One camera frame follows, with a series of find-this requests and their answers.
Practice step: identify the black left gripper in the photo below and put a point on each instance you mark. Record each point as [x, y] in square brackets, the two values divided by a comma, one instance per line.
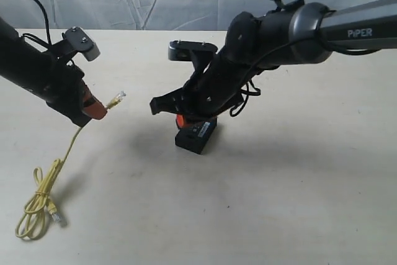
[74, 99]

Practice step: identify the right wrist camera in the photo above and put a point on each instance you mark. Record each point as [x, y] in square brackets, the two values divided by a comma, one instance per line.
[181, 50]

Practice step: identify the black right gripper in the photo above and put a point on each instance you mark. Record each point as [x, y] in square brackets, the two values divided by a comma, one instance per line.
[214, 93]

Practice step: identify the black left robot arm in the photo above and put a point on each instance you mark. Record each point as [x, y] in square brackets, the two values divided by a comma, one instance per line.
[51, 75]

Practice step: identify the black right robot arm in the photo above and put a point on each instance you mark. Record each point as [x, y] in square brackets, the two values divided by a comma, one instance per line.
[297, 34]

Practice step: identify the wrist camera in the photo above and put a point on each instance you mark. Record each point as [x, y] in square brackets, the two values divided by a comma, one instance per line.
[181, 50]
[78, 41]

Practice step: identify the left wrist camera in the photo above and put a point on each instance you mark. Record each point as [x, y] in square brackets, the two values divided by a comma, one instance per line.
[78, 41]

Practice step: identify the small black box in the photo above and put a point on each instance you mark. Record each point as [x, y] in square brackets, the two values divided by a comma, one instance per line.
[194, 137]

